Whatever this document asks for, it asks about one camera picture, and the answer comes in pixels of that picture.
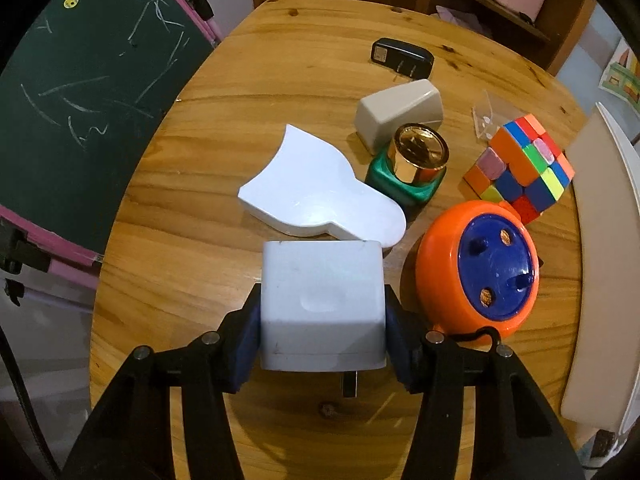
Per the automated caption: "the white plastic bin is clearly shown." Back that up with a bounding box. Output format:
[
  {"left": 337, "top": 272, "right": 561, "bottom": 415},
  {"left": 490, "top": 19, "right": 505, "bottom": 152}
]
[{"left": 560, "top": 102, "right": 640, "bottom": 433}]

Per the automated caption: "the black power adapter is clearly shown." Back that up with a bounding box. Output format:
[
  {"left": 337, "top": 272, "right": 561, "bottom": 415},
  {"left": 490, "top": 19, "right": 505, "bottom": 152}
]
[{"left": 370, "top": 37, "right": 435, "bottom": 81}]

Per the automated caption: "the orange and blue reel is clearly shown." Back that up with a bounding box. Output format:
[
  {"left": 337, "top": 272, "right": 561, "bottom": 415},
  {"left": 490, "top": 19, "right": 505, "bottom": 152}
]
[{"left": 415, "top": 200, "right": 543, "bottom": 348}]

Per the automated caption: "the clear plastic container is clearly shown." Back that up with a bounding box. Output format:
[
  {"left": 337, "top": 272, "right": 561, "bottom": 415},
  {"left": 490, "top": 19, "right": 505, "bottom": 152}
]
[{"left": 471, "top": 89, "right": 503, "bottom": 141}]

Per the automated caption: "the colourful puzzle cube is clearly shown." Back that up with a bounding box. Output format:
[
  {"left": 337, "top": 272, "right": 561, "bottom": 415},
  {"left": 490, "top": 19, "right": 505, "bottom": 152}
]
[{"left": 462, "top": 114, "right": 576, "bottom": 225}]

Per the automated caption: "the black cable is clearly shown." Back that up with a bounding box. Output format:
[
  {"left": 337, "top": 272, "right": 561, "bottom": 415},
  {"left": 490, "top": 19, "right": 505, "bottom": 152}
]
[{"left": 0, "top": 327, "right": 61, "bottom": 480}]

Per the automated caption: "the pink folded cloth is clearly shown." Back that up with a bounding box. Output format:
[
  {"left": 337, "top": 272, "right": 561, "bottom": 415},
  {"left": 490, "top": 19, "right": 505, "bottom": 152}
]
[{"left": 435, "top": 5, "right": 493, "bottom": 38}]

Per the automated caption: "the white cube power adapter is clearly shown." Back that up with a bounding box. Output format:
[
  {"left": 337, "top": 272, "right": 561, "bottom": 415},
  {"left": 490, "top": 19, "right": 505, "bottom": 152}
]
[{"left": 259, "top": 240, "right": 390, "bottom": 399}]

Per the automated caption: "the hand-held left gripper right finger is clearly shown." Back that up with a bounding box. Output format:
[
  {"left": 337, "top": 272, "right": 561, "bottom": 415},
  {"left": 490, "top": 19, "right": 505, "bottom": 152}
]
[{"left": 382, "top": 284, "right": 586, "bottom": 480}]

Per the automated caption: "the black easel clamp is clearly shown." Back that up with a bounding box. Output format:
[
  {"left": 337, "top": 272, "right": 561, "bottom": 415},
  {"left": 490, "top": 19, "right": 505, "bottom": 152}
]
[
  {"left": 0, "top": 220, "right": 52, "bottom": 276},
  {"left": 181, "top": 0, "right": 215, "bottom": 21}
]

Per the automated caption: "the white curved plastic piece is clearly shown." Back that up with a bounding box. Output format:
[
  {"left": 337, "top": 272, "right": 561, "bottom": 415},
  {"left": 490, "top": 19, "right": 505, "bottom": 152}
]
[{"left": 237, "top": 123, "right": 407, "bottom": 250}]

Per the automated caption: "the wall poster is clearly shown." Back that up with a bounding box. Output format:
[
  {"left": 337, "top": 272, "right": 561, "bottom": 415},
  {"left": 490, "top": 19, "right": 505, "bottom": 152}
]
[{"left": 599, "top": 37, "right": 640, "bottom": 108}]

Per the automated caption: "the beige plastic case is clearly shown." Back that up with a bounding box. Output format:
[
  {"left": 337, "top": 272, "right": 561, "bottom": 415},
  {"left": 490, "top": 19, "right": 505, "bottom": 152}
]
[{"left": 354, "top": 79, "right": 445, "bottom": 155}]

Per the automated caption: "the green bottle with gold cap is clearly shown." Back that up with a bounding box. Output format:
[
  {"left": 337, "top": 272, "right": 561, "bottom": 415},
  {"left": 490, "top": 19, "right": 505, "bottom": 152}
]
[{"left": 364, "top": 123, "right": 450, "bottom": 211}]

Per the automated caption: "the green chalkboard with pink frame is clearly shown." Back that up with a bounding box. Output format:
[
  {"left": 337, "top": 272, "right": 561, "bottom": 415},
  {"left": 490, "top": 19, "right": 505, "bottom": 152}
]
[{"left": 0, "top": 0, "right": 223, "bottom": 291}]

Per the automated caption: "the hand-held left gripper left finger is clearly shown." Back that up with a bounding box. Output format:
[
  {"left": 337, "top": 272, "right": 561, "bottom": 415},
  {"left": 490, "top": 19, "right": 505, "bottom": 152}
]
[{"left": 60, "top": 282, "right": 263, "bottom": 480}]

